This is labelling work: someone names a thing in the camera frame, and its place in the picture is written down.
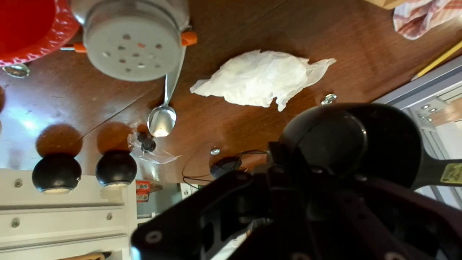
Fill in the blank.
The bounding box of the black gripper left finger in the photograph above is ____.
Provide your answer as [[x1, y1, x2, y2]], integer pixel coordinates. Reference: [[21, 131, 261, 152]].
[[266, 140, 294, 182]]

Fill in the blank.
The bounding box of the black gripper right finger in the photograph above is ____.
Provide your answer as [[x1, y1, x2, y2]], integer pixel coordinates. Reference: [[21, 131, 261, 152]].
[[288, 143, 315, 183]]

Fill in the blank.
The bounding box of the orange red bowl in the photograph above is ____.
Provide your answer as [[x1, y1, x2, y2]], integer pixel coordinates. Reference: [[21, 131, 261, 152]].
[[0, 0, 82, 66]]

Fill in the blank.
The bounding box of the crumpled white tissue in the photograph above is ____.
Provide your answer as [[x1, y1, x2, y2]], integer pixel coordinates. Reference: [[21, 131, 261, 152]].
[[190, 48, 339, 114]]

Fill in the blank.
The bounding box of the metal spoon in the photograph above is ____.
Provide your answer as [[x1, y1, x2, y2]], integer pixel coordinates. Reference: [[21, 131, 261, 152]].
[[147, 45, 188, 140]]

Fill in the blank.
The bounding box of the small clear plastic bag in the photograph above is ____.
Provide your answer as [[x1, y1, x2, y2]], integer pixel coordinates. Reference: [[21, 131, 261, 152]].
[[128, 129, 184, 169]]

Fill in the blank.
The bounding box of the black round shaker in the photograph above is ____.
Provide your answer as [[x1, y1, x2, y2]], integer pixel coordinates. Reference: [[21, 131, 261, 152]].
[[95, 149, 139, 189], [31, 153, 84, 195]]

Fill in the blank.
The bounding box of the yellow pencil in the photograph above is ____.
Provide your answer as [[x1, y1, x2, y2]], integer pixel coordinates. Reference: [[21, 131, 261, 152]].
[[411, 39, 462, 82]]

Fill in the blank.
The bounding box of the glass pepper shaker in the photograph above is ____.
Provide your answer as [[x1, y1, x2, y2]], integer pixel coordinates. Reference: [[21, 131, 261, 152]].
[[71, 0, 200, 84]]

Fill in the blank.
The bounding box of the white toaster oven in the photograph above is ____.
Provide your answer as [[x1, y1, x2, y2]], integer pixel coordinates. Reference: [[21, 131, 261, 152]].
[[0, 168, 141, 260]]

